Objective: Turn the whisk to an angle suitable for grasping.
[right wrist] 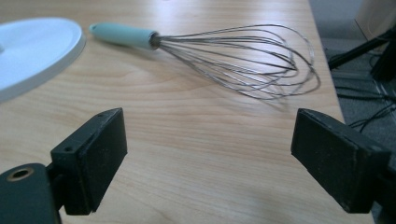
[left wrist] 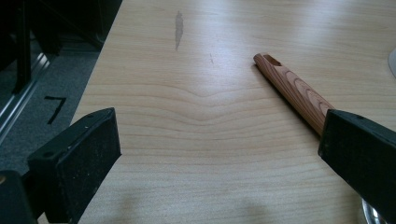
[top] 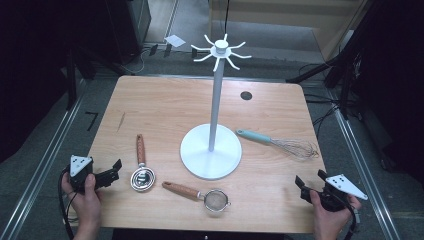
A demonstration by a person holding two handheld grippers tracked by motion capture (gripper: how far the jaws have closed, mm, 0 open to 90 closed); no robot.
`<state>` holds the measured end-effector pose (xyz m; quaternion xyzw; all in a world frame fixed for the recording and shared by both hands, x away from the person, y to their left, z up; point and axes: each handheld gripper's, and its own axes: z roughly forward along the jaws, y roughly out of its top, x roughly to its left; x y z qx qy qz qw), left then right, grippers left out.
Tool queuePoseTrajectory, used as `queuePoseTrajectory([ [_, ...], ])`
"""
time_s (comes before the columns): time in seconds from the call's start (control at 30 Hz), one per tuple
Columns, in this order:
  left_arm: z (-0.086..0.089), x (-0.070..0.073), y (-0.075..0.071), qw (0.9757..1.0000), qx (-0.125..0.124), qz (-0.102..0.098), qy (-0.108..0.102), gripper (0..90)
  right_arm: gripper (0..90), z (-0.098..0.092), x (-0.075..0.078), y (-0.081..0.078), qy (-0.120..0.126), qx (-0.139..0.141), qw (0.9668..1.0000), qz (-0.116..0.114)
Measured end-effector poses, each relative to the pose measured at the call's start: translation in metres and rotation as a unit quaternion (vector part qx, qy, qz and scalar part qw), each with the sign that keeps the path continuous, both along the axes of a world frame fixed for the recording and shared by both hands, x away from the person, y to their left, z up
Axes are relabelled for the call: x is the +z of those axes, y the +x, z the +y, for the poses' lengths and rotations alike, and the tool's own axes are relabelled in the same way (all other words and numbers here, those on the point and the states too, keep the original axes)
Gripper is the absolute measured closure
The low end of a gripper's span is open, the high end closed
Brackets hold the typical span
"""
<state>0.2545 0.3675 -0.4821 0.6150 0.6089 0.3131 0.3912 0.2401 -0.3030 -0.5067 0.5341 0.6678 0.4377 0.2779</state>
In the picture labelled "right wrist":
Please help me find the black stand leg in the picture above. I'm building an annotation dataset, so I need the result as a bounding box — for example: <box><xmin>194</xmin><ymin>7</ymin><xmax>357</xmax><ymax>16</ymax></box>
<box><xmin>328</xmin><ymin>27</ymin><xmax>396</xmax><ymax>71</ymax></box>

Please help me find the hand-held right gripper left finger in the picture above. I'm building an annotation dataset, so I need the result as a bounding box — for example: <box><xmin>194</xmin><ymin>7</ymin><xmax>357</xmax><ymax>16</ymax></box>
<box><xmin>46</xmin><ymin>107</ymin><xmax>129</xmax><ymax>217</ymax></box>

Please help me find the white round plate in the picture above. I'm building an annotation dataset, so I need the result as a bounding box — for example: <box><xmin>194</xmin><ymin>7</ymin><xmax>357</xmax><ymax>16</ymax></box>
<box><xmin>0</xmin><ymin>17</ymin><xmax>87</xmax><ymax>104</ymax></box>

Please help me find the whisk with mint green handle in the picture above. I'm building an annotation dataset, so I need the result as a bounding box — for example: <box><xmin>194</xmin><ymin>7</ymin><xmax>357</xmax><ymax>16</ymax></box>
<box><xmin>89</xmin><ymin>21</ymin><xmax>321</xmax><ymax>101</ymax></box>

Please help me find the white furniture panel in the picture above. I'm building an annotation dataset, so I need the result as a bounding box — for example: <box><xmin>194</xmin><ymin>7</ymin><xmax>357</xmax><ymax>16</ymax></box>
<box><xmin>354</xmin><ymin>0</ymin><xmax>396</xmax><ymax>41</ymax></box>

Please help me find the black cable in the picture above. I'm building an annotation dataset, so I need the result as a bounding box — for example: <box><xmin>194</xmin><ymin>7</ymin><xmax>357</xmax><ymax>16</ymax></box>
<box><xmin>348</xmin><ymin>104</ymin><xmax>396</xmax><ymax>133</ymax></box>
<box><xmin>334</xmin><ymin>84</ymin><xmax>396</xmax><ymax>103</ymax></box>

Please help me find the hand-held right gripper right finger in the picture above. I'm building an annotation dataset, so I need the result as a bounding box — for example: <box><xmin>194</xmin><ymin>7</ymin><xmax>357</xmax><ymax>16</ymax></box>
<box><xmin>290</xmin><ymin>107</ymin><xmax>392</xmax><ymax>215</ymax></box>

